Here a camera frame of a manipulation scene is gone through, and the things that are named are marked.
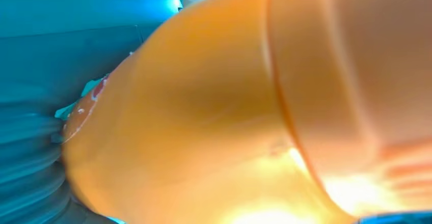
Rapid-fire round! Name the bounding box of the orange detergent bottle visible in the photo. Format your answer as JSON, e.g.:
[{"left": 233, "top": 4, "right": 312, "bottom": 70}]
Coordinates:
[{"left": 62, "top": 0, "right": 432, "bottom": 224}]

